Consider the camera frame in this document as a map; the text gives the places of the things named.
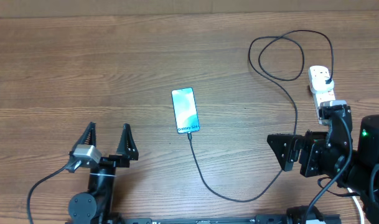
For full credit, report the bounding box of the white charger plug adapter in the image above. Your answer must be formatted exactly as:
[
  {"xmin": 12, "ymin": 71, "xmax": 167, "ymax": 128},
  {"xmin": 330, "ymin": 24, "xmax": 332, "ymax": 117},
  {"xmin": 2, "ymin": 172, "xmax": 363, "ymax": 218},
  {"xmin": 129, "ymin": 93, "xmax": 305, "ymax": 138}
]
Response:
[{"xmin": 309, "ymin": 77, "xmax": 334, "ymax": 94}]

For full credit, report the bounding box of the white power strip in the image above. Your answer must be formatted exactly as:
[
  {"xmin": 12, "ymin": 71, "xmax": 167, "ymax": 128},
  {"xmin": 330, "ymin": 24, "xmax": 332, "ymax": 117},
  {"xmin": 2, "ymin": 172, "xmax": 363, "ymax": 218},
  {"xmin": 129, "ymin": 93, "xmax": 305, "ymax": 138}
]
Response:
[{"xmin": 307, "ymin": 65, "xmax": 338, "ymax": 126}]

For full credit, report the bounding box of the black smartphone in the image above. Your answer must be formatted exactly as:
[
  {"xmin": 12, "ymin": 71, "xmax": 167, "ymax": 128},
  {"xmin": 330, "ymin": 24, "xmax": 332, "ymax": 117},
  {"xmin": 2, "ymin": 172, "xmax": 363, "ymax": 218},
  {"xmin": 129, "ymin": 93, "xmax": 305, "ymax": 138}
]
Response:
[{"xmin": 171, "ymin": 87, "xmax": 200, "ymax": 134}]

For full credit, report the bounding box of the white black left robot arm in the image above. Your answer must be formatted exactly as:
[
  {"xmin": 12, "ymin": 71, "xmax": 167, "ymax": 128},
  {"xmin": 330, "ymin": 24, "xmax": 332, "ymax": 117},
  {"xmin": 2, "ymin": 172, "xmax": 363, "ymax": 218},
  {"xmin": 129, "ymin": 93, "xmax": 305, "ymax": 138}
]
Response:
[{"xmin": 65, "ymin": 122, "xmax": 139, "ymax": 224}]

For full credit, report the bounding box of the white power strip cord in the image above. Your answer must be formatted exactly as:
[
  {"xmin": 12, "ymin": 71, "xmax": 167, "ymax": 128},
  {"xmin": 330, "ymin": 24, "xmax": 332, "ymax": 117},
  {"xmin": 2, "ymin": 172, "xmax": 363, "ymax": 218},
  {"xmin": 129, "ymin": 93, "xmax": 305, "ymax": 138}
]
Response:
[{"xmin": 346, "ymin": 186, "xmax": 365, "ymax": 224}]

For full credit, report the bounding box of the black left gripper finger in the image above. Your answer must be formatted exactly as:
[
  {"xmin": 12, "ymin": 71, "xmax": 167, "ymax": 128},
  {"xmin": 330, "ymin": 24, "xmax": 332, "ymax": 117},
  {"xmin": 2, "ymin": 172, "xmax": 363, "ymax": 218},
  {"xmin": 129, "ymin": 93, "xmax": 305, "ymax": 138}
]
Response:
[
  {"xmin": 71, "ymin": 122, "xmax": 96, "ymax": 152},
  {"xmin": 116, "ymin": 123, "xmax": 139, "ymax": 161}
]

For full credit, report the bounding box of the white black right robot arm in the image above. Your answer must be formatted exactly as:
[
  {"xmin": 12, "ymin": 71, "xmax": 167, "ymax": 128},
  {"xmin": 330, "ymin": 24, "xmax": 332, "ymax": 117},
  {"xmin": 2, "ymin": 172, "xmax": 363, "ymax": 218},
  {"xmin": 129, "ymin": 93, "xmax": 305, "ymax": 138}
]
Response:
[{"xmin": 267, "ymin": 114, "xmax": 379, "ymax": 223}]

